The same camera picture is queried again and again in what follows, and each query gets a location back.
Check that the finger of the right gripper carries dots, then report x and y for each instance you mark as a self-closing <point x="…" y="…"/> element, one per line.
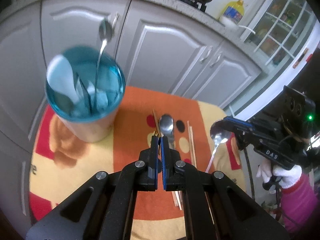
<point x="241" y="129"/>

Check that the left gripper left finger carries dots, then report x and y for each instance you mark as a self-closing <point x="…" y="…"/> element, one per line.
<point x="102" y="207"/>

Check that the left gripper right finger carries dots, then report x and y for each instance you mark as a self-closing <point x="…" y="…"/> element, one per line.
<point x="214" y="206"/>

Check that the metal spoon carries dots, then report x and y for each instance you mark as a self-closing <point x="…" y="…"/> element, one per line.
<point x="166" y="124"/>
<point x="105" y="34"/>
<point x="219" y="135"/>

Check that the white ceramic soup spoon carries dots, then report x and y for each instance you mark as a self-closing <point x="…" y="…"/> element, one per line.
<point x="60" y="77"/>

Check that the brown wooden chopstick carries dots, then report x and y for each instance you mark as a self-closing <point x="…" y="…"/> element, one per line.
<point x="156" y="123"/>

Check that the right pink sleeve forearm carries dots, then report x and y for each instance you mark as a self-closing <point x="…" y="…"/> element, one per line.
<point x="298" y="201"/>

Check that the right white gloved hand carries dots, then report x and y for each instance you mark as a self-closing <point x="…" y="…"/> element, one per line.
<point x="280" y="174"/>

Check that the white bowl on counter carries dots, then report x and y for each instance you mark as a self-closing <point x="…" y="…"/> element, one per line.
<point x="228" y="23"/>

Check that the glass door cupboard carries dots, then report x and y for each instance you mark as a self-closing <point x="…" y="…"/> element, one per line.
<point x="280" y="28"/>

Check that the white cabinet door right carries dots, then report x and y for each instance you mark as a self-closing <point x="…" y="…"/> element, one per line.
<point x="160" y="48"/>

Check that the white cabinet door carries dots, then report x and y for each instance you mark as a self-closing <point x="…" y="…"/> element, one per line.
<point x="160" y="48"/>
<point x="69" y="23"/>

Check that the yellow cooking oil bottle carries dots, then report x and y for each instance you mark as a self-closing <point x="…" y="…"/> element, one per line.
<point x="233" y="11"/>

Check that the teal rimmed utensil cup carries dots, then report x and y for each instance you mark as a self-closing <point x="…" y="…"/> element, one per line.
<point x="80" y="118"/>

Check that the white cabinet door middle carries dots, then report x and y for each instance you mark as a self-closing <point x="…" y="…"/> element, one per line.
<point x="69" y="23"/>

